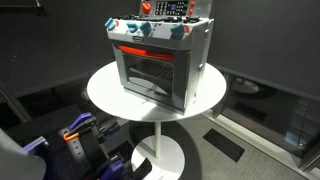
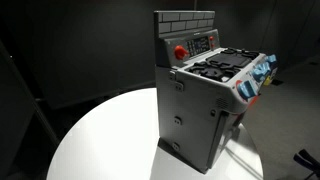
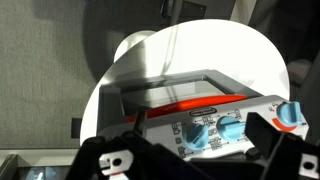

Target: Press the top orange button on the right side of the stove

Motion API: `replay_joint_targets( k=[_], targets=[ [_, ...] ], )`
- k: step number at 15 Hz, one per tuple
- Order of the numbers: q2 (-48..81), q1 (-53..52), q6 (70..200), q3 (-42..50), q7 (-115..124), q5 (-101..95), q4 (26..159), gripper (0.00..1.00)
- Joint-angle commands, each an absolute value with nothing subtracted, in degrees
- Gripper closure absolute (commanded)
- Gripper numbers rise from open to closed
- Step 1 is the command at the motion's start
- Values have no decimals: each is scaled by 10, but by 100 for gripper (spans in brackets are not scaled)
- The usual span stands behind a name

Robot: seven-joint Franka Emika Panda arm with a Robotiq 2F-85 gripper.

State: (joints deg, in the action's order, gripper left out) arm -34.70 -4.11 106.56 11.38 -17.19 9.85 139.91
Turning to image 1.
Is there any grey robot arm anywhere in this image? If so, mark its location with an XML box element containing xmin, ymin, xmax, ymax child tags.
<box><xmin>0</xmin><ymin>129</ymin><xmax>46</xmax><ymax>180</ymax></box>

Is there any grey toy stove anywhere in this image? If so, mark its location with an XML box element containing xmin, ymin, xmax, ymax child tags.
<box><xmin>106</xmin><ymin>0</ymin><xmax>214</xmax><ymax>112</ymax></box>

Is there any blue stove knob far right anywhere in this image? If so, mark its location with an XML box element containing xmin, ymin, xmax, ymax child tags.
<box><xmin>171</xmin><ymin>24</ymin><xmax>185</xmax><ymax>40</ymax></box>

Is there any blue stove knob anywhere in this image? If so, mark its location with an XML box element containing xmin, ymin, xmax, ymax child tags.
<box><xmin>126</xmin><ymin>21</ymin><xmax>139</xmax><ymax>33</ymax></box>
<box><xmin>171</xmin><ymin>24</ymin><xmax>185</xmax><ymax>40</ymax></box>
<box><xmin>140</xmin><ymin>22</ymin><xmax>152</xmax><ymax>36</ymax></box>
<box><xmin>105</xmin><ymin>18</ymin><xmax>116</xmax><ymax>30</ymax></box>

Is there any blue stove knob far left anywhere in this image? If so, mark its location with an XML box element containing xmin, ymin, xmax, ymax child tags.
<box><xmin>105</xmin><ymin>18</ymin><xmax>116</xmax><ymax>30</ymax></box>

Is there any lower orange button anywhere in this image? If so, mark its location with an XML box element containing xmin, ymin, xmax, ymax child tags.
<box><xmin>188</xmin><ymin>9</ymin><xmax>193</xmax><ymax>15</ymax></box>

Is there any orange button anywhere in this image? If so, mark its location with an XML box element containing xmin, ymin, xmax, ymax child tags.
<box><xmin>190</xmin><ymin>1</ymin><xmax>195</xmax><ymax>7</ymax></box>
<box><xmin>188</xmin><ymin>9</ymin><xmax>193</xmax><ymax>15</ymax></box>

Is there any top orange button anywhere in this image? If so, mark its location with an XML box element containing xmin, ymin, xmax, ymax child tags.
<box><xmin>190</xmin><ymin>1</ymin><xmax>195</xmax><ymax>7</ymax></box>

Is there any round white side table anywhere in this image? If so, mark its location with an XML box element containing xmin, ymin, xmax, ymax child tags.
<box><xmin>87</xmin><ymin>62</ymin><xmax>227</xmax><ymax>180</ymax></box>

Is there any purple clamp upper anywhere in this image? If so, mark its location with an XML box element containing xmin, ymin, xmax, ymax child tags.
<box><xmin>63</xmin><ymin>112</ymin><xmax>97</xmax><ymax>142</ymax></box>

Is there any purple clamp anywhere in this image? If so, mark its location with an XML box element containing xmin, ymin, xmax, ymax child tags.
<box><xmin>63</xmin><ymin>112</ymin><xmax>97</xmax><ymax>142</ymax></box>
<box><xmin>96</xmin><ymin>159</ymin><xmax>153</xmax><ymax>180</ymax></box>

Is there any orange timer knob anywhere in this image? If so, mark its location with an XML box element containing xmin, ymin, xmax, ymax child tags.
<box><xmin>141</xmin><ymin>3</ymin><xmax>151</xmax><ymax>14</ymax></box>

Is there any purple clamp lower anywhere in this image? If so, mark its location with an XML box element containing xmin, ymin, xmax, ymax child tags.
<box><xmin>96</xmin><ymin>159</ymin><xmax>153</xmax><ymax>180</ymax></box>

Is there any orange oven door handle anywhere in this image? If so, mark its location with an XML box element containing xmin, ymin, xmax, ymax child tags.
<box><xmin>118</xmin><ymin>45</ymin><xmax>174</xmax><ymax>61</ymax></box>

